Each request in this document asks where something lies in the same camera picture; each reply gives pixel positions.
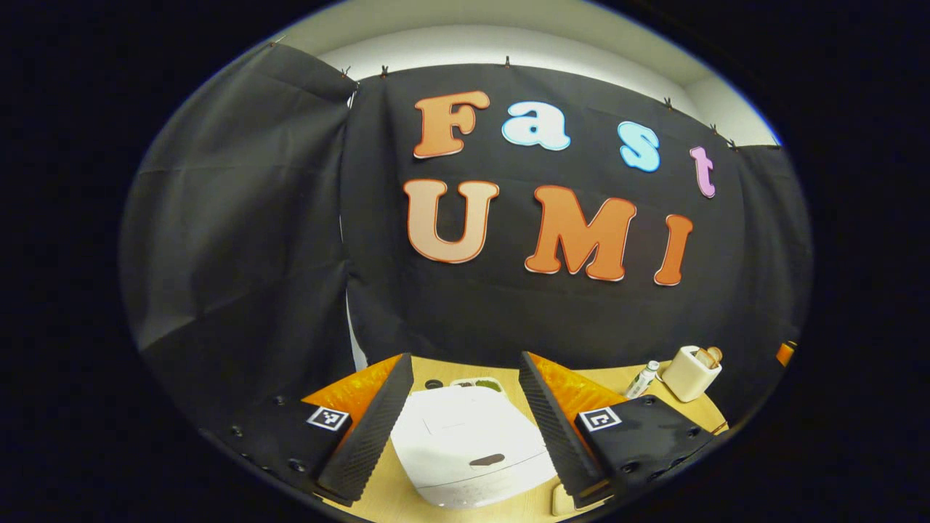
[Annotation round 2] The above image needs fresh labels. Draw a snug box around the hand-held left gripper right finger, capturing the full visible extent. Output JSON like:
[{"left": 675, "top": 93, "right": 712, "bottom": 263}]
[{"left": 518, "top": 352, "right": 716, "bottom": 509}]

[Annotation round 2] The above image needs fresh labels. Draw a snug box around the white toaster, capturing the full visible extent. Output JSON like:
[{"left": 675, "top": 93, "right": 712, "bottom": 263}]
[{"left": 661, "top": 346, "right": 723, "bottom": 402}]

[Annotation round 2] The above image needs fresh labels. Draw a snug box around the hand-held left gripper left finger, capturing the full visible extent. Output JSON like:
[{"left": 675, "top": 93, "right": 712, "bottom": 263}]
[{"left": 211, "top": 353, "right": 415, "bottom": 507}]

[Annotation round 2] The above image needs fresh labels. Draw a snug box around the white drink bottle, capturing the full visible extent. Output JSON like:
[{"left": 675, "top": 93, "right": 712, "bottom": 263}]
[{"left": 625, "top": 360, "right": 660, "bottom": 399}]

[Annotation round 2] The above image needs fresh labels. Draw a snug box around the black backdrop cloth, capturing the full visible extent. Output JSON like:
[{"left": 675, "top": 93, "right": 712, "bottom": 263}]
[{"left": 120, "top": 42, "right": 813, "bottom": 437}]

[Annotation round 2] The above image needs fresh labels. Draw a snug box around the white rice cooker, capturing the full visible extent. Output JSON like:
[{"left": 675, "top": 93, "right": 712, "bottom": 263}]
[{"left": 390, "top": 385, "right": 559, "bottom": 509}]

